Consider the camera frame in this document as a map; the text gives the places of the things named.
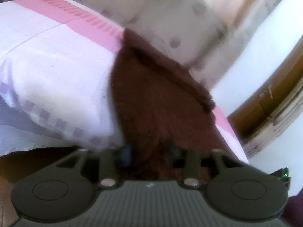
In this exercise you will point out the dark cloth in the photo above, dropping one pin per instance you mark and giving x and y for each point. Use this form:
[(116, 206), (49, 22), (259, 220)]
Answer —
[(296, 210)]

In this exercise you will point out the maroon knitted garment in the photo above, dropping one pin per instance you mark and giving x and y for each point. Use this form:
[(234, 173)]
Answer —
[(151, 94)]

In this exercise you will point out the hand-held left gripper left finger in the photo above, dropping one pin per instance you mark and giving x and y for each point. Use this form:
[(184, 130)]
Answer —
[(126, 157)]

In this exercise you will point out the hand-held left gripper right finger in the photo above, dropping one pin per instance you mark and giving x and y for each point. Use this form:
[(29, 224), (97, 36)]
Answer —
[(174, 155)]

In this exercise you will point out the pale grey mattress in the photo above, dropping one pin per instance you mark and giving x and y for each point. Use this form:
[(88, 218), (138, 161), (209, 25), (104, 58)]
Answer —
[(16, 134)]

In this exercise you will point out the beige leaf print curtain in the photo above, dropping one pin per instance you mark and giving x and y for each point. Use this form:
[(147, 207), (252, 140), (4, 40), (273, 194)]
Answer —
[(189, 19)]

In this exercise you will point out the brown wooden door frame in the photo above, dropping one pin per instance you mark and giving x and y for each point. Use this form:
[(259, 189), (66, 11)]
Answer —
[(272, 108)]

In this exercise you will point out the pink and white bed sheet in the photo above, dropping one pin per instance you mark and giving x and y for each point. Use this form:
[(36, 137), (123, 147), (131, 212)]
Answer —
[(59, 63)]

